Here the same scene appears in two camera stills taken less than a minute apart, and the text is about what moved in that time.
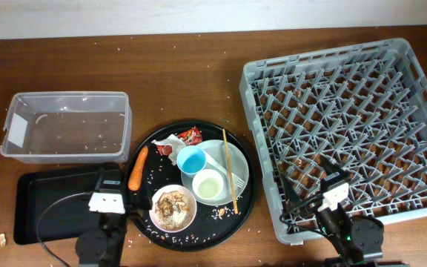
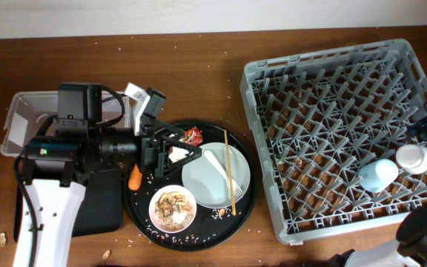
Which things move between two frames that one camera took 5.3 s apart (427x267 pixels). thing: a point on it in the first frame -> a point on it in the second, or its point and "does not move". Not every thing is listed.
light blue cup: [191, 160] -> [376, 176]
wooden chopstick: [230, 175] does not move
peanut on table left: [2, 239] does not move
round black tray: [191, 185] does not move
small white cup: [207, 184] -> [414, 159]
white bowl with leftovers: [173, 208] does not move
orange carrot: [134, 181] does not move
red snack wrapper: [191, 137] does not move
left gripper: [141, 200] -> [150, 164]
